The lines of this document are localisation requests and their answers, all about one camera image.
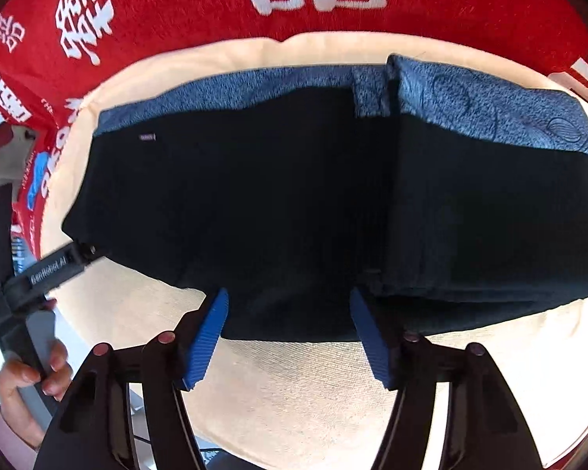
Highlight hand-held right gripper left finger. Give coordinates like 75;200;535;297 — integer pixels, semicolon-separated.
33;288;230;470

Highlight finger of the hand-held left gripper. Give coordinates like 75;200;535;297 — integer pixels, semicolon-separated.
73;240;111;269

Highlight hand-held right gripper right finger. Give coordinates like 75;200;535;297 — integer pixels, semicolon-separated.
349;288;544;470

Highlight black pants with blue stripes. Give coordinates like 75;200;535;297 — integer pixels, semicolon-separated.
61;54;588;343

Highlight person's left forearm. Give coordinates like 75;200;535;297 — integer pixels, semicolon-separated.
0;406;37;470

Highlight person's left hand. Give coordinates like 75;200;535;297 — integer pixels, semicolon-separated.
0;340;74;448

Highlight small blue cloth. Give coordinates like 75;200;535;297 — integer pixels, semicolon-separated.
27;152;50;211

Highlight cream blanket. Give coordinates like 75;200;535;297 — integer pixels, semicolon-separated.
42;32;588;470

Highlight red printed blanket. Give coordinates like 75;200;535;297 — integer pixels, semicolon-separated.
0;0;588;265

